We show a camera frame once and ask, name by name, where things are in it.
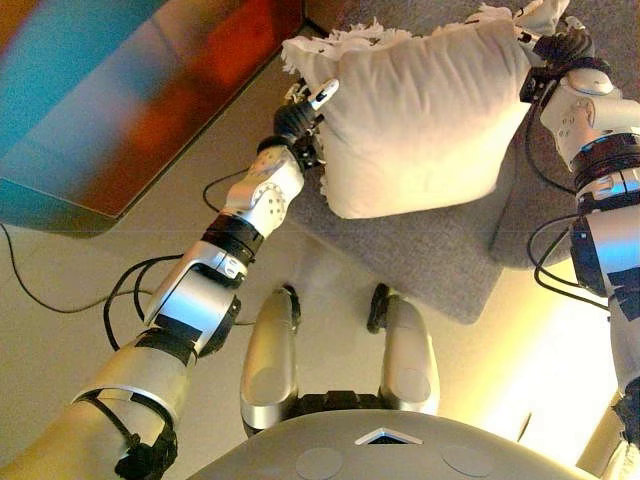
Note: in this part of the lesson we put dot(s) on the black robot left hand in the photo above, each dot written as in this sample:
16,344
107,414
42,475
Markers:
295,120

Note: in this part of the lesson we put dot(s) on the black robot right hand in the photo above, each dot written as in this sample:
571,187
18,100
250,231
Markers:
565,45

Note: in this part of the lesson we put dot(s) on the white fringed cushion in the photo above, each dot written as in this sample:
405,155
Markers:
420,125

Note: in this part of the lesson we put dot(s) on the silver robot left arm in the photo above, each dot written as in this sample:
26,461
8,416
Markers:
200,300

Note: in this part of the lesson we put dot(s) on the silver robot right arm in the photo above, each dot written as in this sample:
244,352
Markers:
610,240

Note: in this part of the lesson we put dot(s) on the grey fabric armchair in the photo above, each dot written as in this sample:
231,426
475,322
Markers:
425,260

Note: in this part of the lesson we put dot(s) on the grey robot torso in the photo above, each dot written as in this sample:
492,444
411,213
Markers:
380,457

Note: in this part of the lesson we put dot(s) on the thin dark floor strip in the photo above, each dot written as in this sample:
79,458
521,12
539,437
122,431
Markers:
525,425

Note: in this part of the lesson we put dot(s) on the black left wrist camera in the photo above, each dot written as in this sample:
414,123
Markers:
307,152

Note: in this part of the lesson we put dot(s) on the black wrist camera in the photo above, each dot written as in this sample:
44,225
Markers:
535,85
307,152

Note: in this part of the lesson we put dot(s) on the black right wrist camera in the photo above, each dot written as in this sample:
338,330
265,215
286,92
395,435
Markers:
535,85

